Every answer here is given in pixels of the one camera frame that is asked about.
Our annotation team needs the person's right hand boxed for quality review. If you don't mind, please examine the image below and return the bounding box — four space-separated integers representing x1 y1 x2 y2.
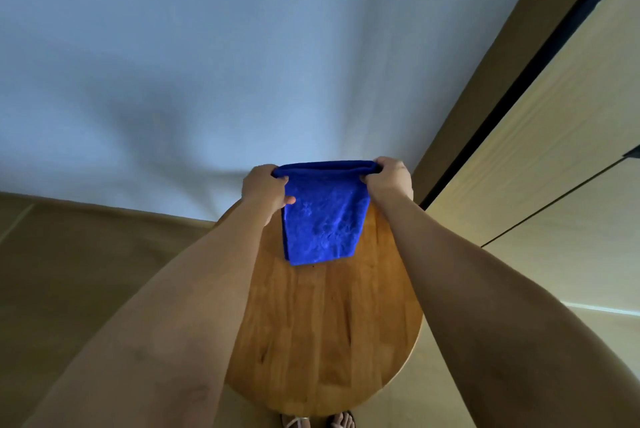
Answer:
359 156 415 216

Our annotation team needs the person's left hand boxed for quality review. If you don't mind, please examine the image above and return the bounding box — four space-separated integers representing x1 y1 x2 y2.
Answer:
241 164 297 227

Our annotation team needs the blue microfibre cloth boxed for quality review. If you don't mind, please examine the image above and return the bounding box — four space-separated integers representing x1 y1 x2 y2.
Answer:
271 160 383 267

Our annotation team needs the light wooden wardrobe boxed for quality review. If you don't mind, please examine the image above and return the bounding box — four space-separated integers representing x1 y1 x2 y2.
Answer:
412 0 640 316

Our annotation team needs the person's left forearm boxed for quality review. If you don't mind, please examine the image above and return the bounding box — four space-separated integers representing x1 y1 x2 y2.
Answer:
22 197 281 428

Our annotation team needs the person's right forearm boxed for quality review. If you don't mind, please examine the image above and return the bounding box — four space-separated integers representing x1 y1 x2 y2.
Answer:
377 192 640 428

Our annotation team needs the round wooden table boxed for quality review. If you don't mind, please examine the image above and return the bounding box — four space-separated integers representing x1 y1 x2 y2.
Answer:
215 200 425 419

